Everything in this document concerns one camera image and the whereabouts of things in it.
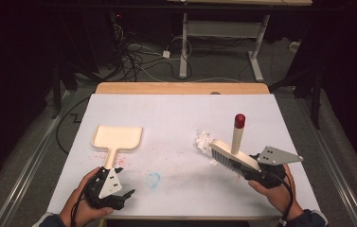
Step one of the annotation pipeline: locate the pile of white paper scraps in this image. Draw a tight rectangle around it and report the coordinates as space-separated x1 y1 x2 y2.
195 130 220 166

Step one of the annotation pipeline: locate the person's left hand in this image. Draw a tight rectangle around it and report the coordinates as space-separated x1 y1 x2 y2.
60 166 116 227

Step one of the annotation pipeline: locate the bundle of floor cables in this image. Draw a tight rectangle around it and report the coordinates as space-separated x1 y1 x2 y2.
111 12 194 83

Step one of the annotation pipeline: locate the person's right hand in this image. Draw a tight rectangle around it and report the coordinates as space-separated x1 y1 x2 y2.
247 164 305 222

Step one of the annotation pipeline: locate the right hand-held gripper cable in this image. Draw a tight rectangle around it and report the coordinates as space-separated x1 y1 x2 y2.
265 171 295 221

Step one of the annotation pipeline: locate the wooden table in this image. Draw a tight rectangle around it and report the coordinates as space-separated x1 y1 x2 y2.
95 81 271 96

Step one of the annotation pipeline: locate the white metal desk frame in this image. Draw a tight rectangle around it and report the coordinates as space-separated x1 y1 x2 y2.
166 0 313 82

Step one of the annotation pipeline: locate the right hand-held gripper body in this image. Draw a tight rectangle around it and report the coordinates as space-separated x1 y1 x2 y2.
238 145 304 190

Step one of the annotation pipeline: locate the black stand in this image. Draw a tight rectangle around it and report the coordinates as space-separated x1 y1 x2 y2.
50 61 80 120
268 61 324 131

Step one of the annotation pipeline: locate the black floor cable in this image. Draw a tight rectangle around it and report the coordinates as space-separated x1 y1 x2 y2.
55 96 91 155

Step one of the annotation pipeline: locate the cream plastic dustpan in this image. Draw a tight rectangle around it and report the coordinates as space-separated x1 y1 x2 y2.
91 125 144 171

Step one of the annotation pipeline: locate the cream brush with red cap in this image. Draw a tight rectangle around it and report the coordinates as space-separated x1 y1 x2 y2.
208 113 262 175

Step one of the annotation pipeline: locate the left hand-held gripper cable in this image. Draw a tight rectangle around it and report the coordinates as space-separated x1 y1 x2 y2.
70 176 98 227

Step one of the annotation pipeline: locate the hand-held gripper cable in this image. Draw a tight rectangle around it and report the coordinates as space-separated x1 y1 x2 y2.
70 176 98 227
265 171 295 221

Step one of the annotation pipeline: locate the metal floor rail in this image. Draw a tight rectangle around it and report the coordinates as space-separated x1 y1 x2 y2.
0 90 74 227
294 97 357 227

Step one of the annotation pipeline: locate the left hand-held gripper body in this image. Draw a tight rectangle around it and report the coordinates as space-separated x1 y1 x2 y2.
85 166 127 211

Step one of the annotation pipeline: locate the white board table cover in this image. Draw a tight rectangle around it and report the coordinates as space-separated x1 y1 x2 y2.
46 93 323 220

